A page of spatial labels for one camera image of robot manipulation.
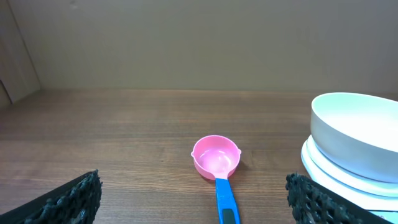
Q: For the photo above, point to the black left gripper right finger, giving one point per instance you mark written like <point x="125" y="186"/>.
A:
<point x="313" y="203"/>

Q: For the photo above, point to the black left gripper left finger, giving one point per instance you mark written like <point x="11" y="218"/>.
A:
<point x="77" y="202"/>

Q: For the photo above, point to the white bowl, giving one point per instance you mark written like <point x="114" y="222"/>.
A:
<point x="357" y="132"/>

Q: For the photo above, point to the pink scoop blue handle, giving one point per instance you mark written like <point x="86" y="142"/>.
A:
<point x="216" y="158"/>

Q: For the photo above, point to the white digital kitchen scale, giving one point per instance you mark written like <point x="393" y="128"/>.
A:
<point x="379" y="198"/>

